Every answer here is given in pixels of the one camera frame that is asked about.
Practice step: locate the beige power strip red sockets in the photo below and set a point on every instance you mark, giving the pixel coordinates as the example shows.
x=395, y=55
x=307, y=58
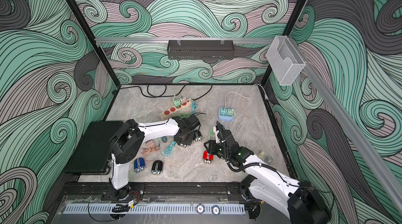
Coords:
x=186, y=110

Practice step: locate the small cream plug adapter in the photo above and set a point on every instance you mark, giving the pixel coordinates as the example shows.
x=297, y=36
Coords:
x=261, y=155

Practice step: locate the black wall shelf tray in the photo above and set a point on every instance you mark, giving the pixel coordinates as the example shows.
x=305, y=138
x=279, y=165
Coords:
x=200, y=50

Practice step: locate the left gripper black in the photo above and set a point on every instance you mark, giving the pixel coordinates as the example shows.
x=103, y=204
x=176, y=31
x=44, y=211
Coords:
x=189, y=142

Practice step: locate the small clear bottle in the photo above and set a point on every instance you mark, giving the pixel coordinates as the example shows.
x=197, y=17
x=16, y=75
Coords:
x=268, y=160

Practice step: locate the green USB charger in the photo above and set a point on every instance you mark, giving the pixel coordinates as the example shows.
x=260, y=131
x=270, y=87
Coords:
x=177, y=102

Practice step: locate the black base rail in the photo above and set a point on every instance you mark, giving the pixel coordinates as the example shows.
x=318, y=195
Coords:
x=146, y=191

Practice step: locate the aluminium wall rail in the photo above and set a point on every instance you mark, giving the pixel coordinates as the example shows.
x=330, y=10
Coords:
x=165, y=40

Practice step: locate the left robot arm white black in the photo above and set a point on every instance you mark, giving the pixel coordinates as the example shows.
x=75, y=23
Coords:
x=126, y=142

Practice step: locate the clear acrylic wall holder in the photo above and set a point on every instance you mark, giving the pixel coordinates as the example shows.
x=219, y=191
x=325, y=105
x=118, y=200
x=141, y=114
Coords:
x=285, y=59

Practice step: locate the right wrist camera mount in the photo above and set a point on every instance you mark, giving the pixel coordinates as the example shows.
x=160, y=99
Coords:
x=217, y=129

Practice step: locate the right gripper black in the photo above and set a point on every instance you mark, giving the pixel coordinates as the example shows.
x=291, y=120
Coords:
x=211, y=147

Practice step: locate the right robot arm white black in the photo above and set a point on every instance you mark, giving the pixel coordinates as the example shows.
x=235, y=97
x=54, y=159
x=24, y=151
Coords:
x=299, y=201

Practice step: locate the perforated white cable duct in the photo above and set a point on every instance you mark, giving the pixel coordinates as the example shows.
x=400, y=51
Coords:
x=160, y=208

